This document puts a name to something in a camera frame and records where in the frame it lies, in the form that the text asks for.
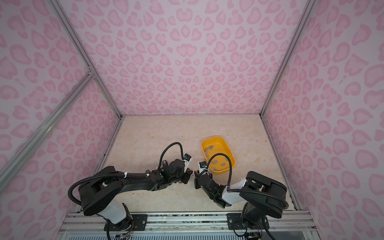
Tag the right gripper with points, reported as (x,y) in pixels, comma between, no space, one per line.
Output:
(196,180)

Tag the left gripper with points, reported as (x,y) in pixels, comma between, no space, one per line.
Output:
(188,174)

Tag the black stapler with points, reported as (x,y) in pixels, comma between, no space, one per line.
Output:
(165,164)

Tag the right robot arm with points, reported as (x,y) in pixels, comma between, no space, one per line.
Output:
(263,196)

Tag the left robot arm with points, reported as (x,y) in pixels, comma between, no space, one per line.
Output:
(96,194)

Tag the aluminium mounting rail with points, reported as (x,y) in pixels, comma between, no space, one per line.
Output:
(294,225)

